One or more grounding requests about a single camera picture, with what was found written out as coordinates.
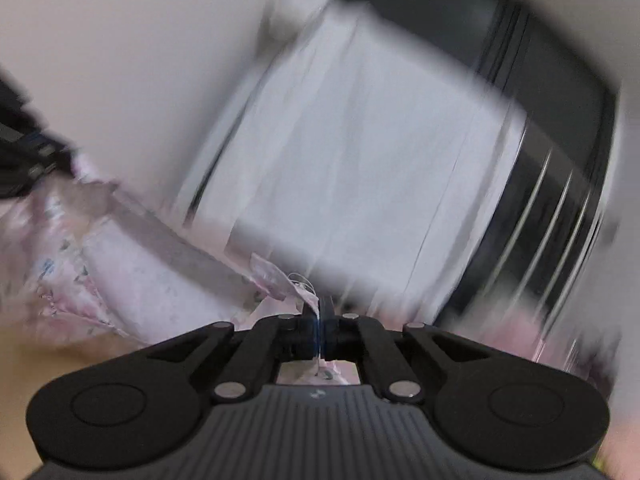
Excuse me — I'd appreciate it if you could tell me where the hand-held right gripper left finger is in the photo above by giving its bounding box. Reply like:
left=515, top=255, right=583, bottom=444
left=147, top=296, right=320, bottom=404

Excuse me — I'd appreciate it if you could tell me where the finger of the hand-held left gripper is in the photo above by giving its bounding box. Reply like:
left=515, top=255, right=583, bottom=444
left=22, top=130, right=77, bottom=182

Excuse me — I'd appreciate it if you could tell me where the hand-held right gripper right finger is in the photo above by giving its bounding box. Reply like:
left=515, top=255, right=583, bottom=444
left=320, top=296, right=494, bottom=405

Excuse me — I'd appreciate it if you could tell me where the pink floral garment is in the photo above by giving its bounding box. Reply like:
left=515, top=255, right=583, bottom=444
left=0, top=156, right=362, bottom=387

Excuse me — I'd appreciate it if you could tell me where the white hanging cloth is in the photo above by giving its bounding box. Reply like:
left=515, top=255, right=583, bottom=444
left=175, top=2, right=530, bottom=322

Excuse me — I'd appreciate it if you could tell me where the metal bed railing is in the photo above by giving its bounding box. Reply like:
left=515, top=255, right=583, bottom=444
left=440, top=0, right=626, bottom=332

